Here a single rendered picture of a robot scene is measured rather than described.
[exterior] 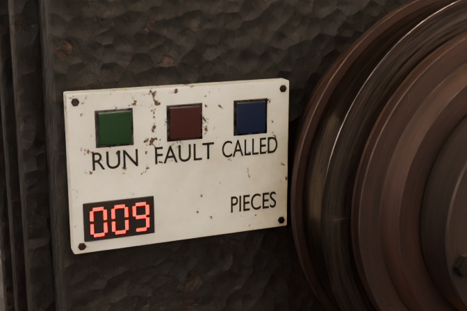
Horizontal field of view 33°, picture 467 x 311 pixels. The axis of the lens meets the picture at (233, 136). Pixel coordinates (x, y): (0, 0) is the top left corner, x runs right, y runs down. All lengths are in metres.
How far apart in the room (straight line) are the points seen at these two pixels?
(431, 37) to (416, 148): 0.12
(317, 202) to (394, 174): 0.08
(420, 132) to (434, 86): 0.05
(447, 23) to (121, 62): 0.35
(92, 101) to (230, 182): 0.19
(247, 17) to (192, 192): 0.21
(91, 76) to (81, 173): 0.11
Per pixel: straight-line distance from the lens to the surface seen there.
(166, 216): 0.90
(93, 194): 0.87
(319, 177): 0.84
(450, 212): 0.80
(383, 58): 0.81
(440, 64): 0.83
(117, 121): 0.85
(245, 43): 0.91
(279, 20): 0.92
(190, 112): 0.87
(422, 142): 0.81
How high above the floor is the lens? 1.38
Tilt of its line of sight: 13 degrees down
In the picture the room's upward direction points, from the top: straight up
